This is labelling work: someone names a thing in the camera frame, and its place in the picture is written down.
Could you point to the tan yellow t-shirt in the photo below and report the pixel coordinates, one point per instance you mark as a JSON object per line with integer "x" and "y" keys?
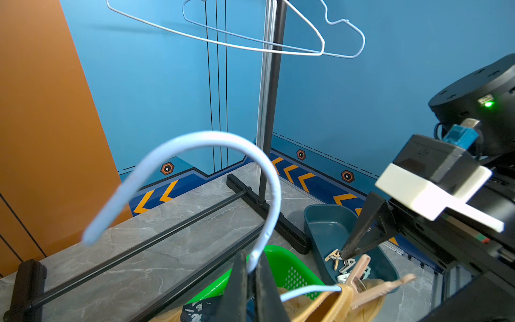
{"x": 328, "y": 306}

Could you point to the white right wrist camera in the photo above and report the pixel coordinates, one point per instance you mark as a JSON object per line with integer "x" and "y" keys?
{"x": 430, "y": 175}

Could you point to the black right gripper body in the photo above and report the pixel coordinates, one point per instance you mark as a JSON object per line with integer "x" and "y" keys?
{"x": 473, "y": 228}

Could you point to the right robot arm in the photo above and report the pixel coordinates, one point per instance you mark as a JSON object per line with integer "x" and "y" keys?
{"x": 488, "y": 96}

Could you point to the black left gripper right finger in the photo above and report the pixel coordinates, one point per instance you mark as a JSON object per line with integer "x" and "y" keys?
{"x": 268, "y": 305}

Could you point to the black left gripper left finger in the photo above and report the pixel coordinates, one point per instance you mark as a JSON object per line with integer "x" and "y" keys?
{"x": 233, "y": 306}

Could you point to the white wire hanger navy shirt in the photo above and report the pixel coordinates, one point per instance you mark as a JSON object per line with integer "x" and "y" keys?
{"x": 277, "y": 48}

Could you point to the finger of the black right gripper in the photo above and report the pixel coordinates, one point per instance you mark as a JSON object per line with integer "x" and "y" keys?
{"x": 376, "y": 224}

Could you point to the white wire hanger tan shirt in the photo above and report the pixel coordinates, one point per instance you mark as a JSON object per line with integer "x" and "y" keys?
{"x": 135, "y": 191}

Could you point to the teal plastic bin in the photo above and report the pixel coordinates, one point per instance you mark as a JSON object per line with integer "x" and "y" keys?
{"x": 328, "y": 227}

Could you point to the black clothes rack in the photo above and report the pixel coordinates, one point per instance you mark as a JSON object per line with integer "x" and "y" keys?
{"x": 28, "y": 297}

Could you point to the yellow clothespin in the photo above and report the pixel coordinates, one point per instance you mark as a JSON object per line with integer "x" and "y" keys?
{"x": 336, "y": 257}

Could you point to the aluminium corner post right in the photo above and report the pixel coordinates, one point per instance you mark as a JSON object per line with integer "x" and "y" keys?
{"x": 270, "y": 16}

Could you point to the navy printed t-shirt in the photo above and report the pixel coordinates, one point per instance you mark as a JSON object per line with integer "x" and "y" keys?
{"x": 208, "y": 310}

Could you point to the pink clothespin front tan shirt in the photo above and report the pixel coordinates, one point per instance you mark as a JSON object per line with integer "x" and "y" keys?
{"x": 364, "y": 291}

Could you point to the green plastic basket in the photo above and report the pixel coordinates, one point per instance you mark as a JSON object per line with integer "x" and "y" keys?
{"x": 288, "y": 271}

